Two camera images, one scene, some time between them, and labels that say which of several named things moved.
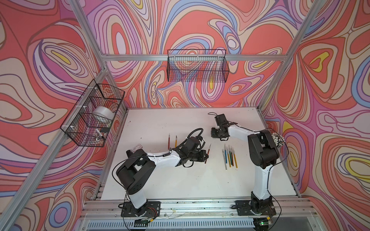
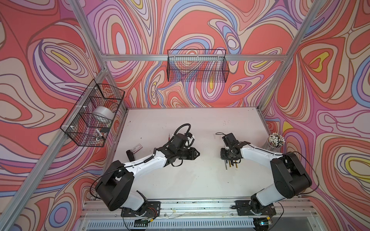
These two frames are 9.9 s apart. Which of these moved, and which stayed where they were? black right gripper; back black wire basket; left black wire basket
Moved: black right gripper
Stayed: back black wire basket; left black wire basket
